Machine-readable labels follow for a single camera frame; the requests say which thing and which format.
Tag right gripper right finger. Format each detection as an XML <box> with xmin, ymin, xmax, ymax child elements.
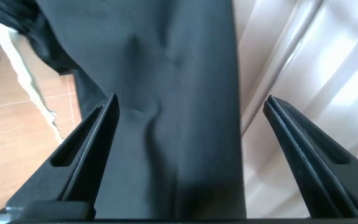
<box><xmin>262</xmin><ymin>95</ymin><xmax>358</xmax><ymax>218</ymax></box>

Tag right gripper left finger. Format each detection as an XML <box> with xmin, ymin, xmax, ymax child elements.
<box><xmin>5</xmin><ymin>93</ymin><xmax>121</xmax><ymax>220</ymax></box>

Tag black trousers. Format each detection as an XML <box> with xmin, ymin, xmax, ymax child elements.
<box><xmin>0</xmin><ymin>0</ymin><xmax>248</xmax><ymax>218</ymax></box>

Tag beige curtain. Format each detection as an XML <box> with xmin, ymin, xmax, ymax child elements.
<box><xmin>0</xmin><ymin>0</ymin><xmax>358</xmax><ymax>218</ymax></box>

